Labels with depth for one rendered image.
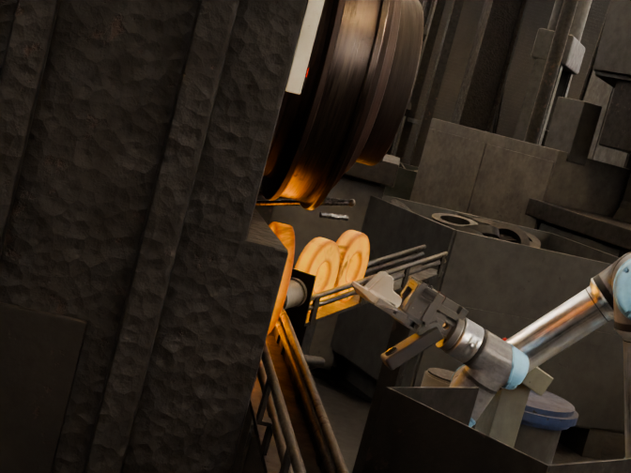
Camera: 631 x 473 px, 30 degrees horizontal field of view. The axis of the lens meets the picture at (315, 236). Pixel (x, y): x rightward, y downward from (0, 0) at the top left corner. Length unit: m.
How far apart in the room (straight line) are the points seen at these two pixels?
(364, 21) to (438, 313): 0.64
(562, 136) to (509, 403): 3.23
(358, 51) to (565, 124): 4.23
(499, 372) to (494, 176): 3.99
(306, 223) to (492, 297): 0.86
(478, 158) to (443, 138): 0.35
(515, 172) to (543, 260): 1.79
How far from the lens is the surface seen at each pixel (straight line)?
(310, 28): 1.45
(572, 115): 5.89
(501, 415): 2.81
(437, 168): 6.53
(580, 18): 11.14
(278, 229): 1.91
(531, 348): 2.30
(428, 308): 2.12
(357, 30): 1.72
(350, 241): 2.51
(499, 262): 4.15
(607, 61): 5.75
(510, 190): 6.01
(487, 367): 2.18
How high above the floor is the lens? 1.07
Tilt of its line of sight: 7 degrees down
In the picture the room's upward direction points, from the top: 15 degrees clockwise
